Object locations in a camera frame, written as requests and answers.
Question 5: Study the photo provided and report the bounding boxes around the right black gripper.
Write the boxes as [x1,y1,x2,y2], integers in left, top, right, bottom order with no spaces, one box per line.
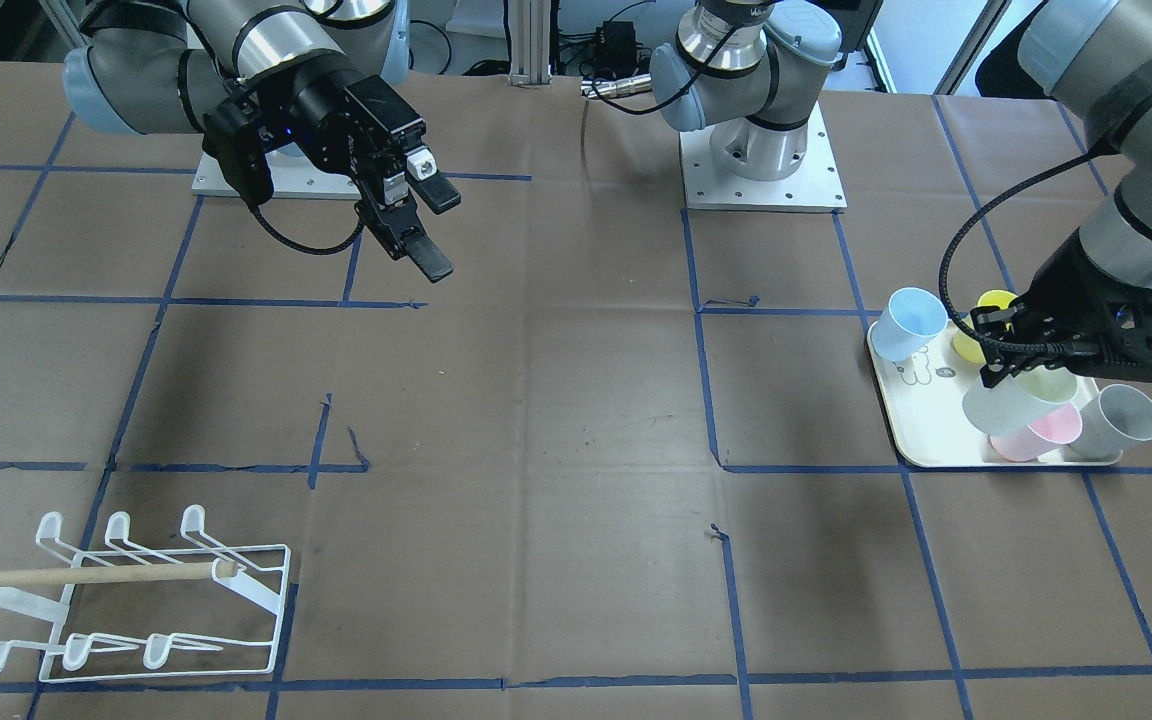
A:
[202,53,462,283]

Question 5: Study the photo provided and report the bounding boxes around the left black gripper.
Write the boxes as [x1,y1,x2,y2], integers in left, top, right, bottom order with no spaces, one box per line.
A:
[970,233,1152,388]

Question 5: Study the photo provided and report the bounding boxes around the white plastic cup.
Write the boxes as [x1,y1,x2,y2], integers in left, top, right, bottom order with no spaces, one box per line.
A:
[963,367,1079,435]

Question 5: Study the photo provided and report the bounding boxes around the light blue plastic cup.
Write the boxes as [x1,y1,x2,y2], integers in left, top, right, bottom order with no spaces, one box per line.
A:
[870,287,948,363]

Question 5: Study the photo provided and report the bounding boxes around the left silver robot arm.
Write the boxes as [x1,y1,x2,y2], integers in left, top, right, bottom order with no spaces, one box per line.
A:
[649,1,1152,388]

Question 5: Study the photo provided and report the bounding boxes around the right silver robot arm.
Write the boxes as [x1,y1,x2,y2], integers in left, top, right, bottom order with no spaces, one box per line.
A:
[61,1,461,283]

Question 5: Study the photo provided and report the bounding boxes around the grey plastic cup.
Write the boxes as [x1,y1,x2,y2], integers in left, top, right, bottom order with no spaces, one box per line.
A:
[1068,384,1152,460]

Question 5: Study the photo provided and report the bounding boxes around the yellow plastic cup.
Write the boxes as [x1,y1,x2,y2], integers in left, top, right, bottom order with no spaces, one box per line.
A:
[953,290,1020,365]

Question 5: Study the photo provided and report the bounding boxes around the pink plastic cup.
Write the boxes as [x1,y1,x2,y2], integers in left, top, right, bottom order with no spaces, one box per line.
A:
[990,404,1083,462]

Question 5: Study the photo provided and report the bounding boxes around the cream plastic tray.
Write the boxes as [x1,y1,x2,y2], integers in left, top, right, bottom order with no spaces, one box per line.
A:
[867,324,1124,469]

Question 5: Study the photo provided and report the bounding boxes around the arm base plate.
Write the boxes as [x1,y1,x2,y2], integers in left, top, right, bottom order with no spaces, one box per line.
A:
[680,105,849,213]
[192,145,361,200]

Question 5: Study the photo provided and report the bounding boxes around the aluminium frame post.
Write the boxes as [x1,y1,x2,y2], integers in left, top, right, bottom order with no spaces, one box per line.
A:
[503,0,558,88]

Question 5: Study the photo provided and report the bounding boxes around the white wire cup rack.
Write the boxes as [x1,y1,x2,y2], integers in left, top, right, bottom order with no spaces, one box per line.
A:
[0,505,291,684]

